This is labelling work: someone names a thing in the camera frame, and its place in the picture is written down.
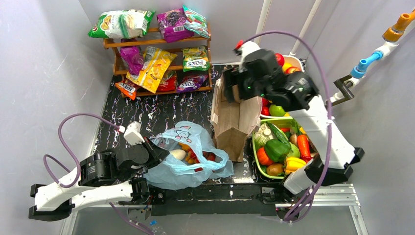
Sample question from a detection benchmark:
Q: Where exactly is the red apple top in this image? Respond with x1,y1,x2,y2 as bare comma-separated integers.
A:
275,53,285,67

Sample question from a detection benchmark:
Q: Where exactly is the brown paper bag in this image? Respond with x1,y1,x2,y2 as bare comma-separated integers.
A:
210,75,262,162

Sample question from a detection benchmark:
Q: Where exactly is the red apple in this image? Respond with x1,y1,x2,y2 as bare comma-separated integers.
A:
275,53,285,67
285,66,302,74

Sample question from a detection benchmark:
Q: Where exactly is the green Fox's candy bag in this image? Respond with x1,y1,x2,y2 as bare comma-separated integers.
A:
182,46,210,72

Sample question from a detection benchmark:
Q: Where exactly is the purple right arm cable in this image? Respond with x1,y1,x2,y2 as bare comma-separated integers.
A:
241,30,334,223

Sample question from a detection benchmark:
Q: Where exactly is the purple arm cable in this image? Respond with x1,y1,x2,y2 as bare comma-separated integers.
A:
241,30,334,223
43,113,125,189

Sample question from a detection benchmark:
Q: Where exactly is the purple snack bag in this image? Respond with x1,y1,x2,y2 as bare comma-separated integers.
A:
157,8,195,43
120,46,144,75

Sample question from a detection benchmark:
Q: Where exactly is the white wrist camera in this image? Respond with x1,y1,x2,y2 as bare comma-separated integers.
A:
233,40,260,64
118,121,144,145

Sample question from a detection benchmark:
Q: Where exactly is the green white chips bag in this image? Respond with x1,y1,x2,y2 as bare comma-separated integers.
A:
88,9,155,39

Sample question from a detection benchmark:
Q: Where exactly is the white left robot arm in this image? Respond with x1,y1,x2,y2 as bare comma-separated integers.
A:
28,138,170,222

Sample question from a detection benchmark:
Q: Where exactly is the wooden snack shelf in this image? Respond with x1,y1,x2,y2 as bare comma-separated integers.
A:
103,27,212,98

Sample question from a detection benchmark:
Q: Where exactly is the red cherry bunch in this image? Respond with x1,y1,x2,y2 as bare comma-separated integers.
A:
185,151,216,165

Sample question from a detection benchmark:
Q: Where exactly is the orange food piece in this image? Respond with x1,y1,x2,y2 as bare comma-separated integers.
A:
179,143,196,164

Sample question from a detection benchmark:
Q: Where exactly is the orange snack bag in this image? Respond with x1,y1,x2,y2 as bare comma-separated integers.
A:
115,79,139,100

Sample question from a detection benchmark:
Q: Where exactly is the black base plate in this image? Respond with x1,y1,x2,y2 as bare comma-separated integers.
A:
150,183,293,216

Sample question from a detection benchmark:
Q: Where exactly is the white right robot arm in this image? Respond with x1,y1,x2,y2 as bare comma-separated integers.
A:
222,48,364,195

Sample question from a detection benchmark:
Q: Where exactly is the purple snack bag top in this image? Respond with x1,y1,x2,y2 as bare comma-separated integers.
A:
157,8,195,43

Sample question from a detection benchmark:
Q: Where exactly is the green red snack bag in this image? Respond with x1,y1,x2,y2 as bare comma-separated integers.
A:
183,5,210,39

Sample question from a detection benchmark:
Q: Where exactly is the white fruit basket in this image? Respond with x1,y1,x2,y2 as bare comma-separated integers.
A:
260,55,305,119

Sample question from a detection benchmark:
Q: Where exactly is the pipe with blue orange fittings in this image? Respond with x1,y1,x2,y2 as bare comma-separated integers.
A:
328,10,415,106

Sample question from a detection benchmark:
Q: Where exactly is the white garlic cabbage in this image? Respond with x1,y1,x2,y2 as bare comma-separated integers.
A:
253,123,275,148

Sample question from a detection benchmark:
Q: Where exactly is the yellow snack bag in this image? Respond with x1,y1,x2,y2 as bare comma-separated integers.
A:
126,47,177,94

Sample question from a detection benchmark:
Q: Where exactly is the white pipe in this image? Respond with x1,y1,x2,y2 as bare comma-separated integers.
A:
255,0,272,34
289,0,322,56

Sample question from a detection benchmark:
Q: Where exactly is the lime green apple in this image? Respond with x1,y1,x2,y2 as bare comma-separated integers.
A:
269,104,286,117

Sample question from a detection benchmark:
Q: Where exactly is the green bell pepper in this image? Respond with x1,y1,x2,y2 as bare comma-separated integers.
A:
264,139,291,162

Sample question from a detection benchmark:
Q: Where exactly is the purple Fox's candy bag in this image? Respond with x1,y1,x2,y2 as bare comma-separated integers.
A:
176,73,208,93

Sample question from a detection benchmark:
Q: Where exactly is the red carrot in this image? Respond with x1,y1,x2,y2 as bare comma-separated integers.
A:
297,135,312,162

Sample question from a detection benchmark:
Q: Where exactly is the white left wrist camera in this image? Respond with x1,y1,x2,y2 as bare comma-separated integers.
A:
118,121,144,145

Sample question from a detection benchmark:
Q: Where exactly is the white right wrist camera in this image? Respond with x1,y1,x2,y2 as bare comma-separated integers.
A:
233,40,260,64

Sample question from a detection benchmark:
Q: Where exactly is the white pipe left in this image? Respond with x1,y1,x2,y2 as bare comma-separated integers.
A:
255,0,272,34

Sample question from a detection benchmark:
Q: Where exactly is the brown kiwi potato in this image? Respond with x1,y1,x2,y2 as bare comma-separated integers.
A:
266,163,284,177

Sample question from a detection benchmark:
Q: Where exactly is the light blue plastic grocery bag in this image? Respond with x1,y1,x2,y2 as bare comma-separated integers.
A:
144,121,234,190

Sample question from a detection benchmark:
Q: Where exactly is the orange tomato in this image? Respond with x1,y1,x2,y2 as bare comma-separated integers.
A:
256,147,274,166

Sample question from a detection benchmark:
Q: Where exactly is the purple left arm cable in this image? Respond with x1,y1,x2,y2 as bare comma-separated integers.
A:
43,113,125,189

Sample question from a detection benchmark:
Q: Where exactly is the white pipe right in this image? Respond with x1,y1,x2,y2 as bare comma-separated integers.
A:
289,0,322,56

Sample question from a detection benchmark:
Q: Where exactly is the green vegetable basket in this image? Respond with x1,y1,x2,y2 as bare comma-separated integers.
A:
253,117,300,180

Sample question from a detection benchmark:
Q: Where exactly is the purple snack bag middle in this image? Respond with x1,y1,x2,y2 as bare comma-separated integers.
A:
120,46,144,75

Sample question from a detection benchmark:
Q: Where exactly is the red apple right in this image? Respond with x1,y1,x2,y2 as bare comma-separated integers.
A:
285,66,302,74

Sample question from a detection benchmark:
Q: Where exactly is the white radish with leaves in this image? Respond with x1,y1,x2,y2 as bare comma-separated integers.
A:
170,149,186,161

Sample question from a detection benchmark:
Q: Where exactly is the yellow bell pepper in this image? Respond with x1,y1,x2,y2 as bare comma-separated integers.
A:
284,157,307,175

